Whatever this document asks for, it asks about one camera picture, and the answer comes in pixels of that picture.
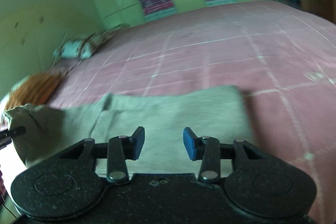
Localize grey pants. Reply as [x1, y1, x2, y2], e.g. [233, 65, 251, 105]
[5, 86, 257, 174]

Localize pink checked bedspread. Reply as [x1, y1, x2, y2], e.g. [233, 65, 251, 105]
[0, 0, 336, 224]

